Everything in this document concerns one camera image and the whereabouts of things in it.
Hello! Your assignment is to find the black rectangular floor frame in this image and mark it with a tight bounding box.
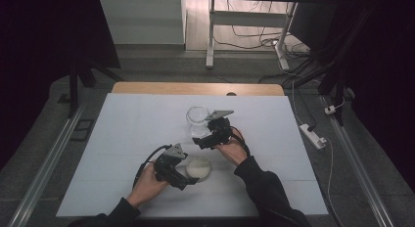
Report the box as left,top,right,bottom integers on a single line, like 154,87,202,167
69,118,96,143

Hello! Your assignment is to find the thin white cable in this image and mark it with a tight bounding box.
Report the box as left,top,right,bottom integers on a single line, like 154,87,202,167
321,137,341,227

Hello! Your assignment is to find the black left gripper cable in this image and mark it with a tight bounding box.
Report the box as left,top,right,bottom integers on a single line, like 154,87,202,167
131,144,173,190

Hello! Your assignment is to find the dark curtain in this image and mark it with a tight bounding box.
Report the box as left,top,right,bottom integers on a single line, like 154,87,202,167
0,0,122,171
322,0,415,193

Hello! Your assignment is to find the black metal stand with cables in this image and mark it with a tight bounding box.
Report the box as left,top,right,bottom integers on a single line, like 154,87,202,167
257,5,376,127

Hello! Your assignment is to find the clear glass jar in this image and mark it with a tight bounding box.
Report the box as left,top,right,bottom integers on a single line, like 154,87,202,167
185,105,212,139

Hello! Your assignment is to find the person's right hand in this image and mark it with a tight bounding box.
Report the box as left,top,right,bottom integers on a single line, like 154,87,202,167
212,126,250,166

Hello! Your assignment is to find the white cabinet panel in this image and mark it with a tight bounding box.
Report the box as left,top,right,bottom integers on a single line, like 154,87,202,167
99,0,187,46

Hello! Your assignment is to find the person's left hand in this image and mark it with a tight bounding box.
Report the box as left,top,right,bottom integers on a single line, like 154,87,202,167
126,161,170,209

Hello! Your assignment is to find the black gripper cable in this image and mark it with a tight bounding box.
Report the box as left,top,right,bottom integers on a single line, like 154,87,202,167
229,125,252,158
131,144,173,190

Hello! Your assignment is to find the aluminium floor rail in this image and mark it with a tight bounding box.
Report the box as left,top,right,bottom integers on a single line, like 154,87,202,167
7,101,88,227
320,94,394,227

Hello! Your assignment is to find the tangle of dark floor cables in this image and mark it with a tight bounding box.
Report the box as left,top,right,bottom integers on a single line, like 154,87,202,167
213,0,311,59

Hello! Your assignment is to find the wooden table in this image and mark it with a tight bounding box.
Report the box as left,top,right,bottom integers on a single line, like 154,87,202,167
111,81,286,98

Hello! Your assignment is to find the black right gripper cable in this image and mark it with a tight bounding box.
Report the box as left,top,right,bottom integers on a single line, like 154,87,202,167
229,125,252,158

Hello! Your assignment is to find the white round jar lid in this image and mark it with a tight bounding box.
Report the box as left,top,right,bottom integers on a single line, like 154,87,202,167
185,156,212,183

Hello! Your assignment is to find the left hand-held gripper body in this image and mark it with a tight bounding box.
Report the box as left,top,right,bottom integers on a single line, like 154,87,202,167
153,142,191,192

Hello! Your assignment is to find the white power strip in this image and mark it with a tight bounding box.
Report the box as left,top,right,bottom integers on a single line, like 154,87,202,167
299,122,328,151

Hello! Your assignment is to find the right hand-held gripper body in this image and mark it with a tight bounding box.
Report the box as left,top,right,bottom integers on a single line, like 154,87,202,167
197,109,235,151

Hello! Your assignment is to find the white desk frame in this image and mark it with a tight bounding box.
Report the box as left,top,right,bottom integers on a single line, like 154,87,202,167
205,0,299,71

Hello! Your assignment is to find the white table mat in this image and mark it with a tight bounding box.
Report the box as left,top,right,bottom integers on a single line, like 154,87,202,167
56,92,329,219

